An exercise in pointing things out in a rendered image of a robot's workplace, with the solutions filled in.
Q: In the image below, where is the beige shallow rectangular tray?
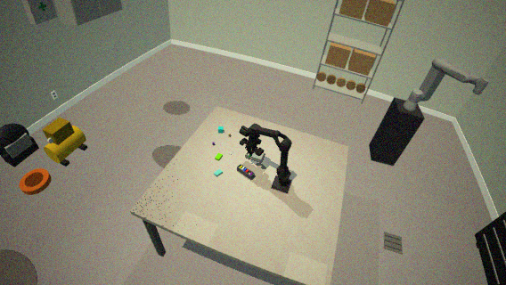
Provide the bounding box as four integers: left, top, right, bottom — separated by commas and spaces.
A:
245, 151, 265, 162

